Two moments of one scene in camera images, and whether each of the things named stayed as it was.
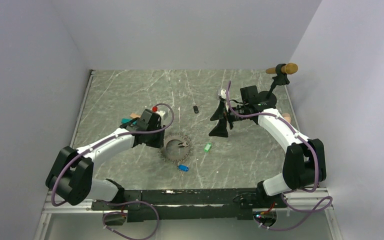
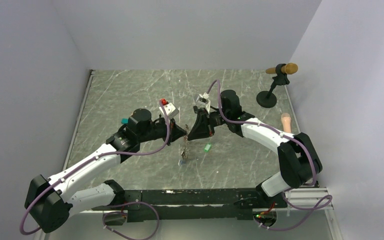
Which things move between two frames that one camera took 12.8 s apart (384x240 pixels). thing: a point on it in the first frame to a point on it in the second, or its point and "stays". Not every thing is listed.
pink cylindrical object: (287, 116) stays
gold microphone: (290, 68) stays
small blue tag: (183, 168) to (180, 162)
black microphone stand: (279, 79) stays
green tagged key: (207, 147) stays
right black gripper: (220, 129) to (200, 129)
